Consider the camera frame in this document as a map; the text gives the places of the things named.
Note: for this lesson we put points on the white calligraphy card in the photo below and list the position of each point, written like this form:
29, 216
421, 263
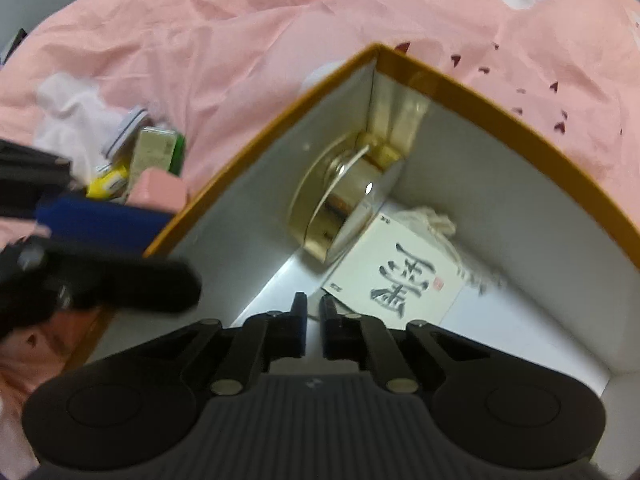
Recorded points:
400, 270

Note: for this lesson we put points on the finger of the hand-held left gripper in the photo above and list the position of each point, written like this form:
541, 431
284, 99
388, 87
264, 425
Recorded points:
125, 280
100, 220

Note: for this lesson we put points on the pink box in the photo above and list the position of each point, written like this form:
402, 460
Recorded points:
157, 190

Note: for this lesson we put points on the green box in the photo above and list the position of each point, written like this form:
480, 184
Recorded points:
155, 152

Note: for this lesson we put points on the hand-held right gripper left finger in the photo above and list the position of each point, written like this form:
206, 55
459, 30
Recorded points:
300, 317

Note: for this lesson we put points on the round gold tin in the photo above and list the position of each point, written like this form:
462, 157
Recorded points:
335, 205

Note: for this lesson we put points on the pink printed blanket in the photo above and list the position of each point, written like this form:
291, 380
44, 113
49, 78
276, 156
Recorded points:
225, 35

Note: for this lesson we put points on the orange cardboard box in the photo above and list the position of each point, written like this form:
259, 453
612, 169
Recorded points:
500, 170

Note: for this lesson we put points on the white cloth pouch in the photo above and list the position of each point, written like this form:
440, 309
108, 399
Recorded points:
430, 220

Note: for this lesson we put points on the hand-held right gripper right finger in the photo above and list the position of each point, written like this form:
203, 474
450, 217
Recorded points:
327, 317

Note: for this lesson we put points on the yellow small item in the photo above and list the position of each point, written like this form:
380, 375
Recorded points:
107, 184

